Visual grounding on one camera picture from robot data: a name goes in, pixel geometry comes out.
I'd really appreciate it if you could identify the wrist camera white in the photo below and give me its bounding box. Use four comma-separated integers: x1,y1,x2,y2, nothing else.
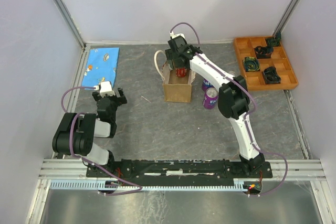
170,31,185,39
94,81,116,97

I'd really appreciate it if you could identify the orange compartment tray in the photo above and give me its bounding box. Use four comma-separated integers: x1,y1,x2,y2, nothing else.
233,37,299,91

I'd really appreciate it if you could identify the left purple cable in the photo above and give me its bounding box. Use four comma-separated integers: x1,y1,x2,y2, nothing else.
60,86,144,197

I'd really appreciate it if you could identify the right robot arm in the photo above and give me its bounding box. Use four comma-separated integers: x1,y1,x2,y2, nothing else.
165,34,265,177

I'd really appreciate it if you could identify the blue patterned cloth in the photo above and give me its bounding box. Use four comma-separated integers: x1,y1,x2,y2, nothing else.
81,47,120,87

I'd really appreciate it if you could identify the aluminium frame rail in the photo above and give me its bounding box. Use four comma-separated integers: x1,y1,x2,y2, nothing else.
38,159,326,181

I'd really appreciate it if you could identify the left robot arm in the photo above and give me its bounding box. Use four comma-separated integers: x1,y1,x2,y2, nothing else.
52,88,127,177

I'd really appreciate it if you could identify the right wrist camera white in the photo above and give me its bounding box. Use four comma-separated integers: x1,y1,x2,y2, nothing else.
170,31,185,39

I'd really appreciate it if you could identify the black rolled belt lower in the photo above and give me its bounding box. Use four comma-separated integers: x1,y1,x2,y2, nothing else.
262,66,281,84

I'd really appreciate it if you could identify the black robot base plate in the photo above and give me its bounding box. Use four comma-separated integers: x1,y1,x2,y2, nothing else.
86,158,274,186

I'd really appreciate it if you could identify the blue yellow rolled tie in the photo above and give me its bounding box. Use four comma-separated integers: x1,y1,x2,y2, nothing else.
243,57,260,72

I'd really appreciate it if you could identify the blue slotted cable duct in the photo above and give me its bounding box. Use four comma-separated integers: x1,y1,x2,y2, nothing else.
49,179,250,190

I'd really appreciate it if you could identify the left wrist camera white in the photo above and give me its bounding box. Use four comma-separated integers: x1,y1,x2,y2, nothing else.
94,81,116,97

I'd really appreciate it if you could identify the brown canvas tote bag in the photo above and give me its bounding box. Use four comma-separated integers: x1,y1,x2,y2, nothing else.
154,50,196,103

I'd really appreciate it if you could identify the purple Fanta can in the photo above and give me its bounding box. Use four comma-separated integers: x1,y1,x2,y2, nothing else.
202,79,214,92
203,87,218,109

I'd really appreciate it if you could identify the green rolled tie corner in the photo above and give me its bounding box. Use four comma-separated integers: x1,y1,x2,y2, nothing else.
265,31,282,47

